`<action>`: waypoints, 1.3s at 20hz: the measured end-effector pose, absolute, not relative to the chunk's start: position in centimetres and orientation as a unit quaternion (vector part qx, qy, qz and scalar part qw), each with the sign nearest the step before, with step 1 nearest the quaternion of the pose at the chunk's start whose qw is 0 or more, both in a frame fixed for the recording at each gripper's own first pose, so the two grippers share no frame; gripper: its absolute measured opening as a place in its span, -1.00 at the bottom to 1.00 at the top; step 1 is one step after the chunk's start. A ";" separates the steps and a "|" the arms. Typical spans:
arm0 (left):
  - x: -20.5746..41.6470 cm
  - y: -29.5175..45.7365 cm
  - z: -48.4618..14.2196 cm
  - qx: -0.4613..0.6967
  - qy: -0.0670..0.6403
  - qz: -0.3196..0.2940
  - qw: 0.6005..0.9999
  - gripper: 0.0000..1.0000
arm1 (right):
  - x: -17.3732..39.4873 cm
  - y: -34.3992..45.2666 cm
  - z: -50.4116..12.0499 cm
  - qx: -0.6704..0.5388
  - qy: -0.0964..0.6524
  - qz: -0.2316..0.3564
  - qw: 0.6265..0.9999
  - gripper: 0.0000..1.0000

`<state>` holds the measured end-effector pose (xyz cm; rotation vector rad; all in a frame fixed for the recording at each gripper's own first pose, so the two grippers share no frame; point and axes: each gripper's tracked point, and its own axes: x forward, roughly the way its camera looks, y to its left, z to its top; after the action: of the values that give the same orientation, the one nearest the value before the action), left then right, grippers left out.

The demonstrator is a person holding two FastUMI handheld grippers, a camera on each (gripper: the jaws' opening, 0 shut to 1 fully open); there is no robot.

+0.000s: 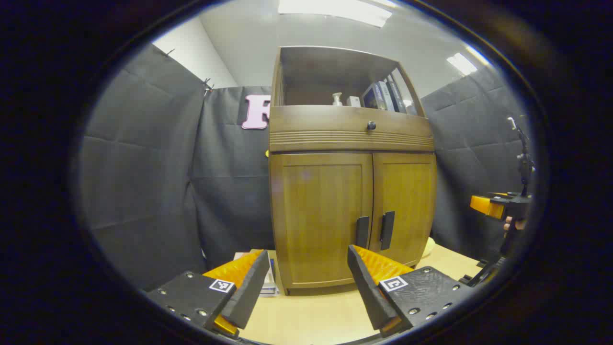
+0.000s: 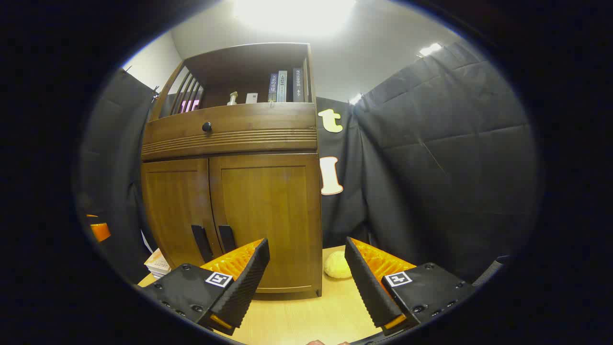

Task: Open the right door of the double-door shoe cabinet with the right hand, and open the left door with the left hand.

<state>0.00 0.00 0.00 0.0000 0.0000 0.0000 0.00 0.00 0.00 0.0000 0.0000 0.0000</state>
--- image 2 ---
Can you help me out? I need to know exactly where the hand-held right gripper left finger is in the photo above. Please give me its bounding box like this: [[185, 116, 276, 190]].
[[138, 238, 270, 336]]

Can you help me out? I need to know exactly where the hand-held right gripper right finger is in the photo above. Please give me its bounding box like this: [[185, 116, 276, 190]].
[[344, 237, 476, 336]]

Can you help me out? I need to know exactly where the wooden cabinet door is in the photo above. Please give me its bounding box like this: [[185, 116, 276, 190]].
[[209, 153, 322, 294], [141, 158, 223, 270]]

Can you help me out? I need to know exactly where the wooden double-door shoe cabinet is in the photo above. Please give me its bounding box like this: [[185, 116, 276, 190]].
[[140, 42, 323, 300]]

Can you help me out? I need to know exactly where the round yellow bun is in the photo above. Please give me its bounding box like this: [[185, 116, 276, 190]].
[[324, 251, 353, 279]]

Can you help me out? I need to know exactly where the stack of white books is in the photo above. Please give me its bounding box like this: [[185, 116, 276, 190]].
[[145, 248, 172, 279]]

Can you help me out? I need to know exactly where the black backdrop cloth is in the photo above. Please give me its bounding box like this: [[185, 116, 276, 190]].
[[77, 41, 544, 288]]

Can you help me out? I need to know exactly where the large ceiling light panel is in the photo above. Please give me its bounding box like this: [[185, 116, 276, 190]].
[[235, 0, 357, 36]]

